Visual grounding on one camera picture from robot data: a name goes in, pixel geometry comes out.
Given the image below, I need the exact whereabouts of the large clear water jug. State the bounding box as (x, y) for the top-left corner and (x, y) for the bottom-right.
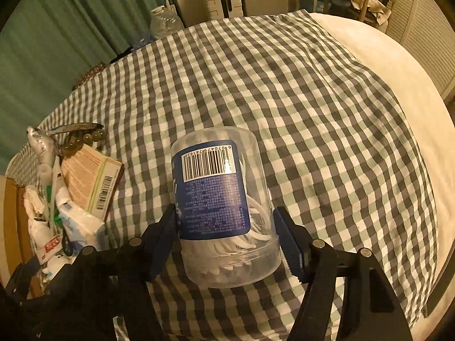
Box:
(150, 5), (184, 40)

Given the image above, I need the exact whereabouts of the white mattress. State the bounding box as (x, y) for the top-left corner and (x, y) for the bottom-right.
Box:
(311, 12), (455, 341)

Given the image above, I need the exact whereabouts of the clear floss pick jar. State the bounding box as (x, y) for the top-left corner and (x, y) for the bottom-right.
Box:
(171, 126), (281, 288)

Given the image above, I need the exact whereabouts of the green curtain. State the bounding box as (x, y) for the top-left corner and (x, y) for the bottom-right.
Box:
(1, 0), (173, 172)

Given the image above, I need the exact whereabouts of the silver foil pouch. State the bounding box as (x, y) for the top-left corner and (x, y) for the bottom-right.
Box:
(26, 122), (106, 166)

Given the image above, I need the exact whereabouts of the checkered green grey bedsheet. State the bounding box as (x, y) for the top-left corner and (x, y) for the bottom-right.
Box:
(6, 9), (439, 341)

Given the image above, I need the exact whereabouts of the white tissue pack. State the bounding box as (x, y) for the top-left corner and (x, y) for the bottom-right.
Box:
(55, 186), (109, 253)

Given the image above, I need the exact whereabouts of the dark bead bracelet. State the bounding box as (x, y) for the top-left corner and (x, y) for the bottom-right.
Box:
(61, 128), (107, 157)

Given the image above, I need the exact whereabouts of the white toothpaste tube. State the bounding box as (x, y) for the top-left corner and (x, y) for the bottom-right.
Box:
(35, 156), (73, 274)

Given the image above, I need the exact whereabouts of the tan medicine box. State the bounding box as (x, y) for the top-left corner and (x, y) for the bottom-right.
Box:
(61, 145), (124, 221)

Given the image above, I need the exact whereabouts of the cardboard box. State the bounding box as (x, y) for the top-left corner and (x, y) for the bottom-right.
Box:
(0, 176), (43, 299)

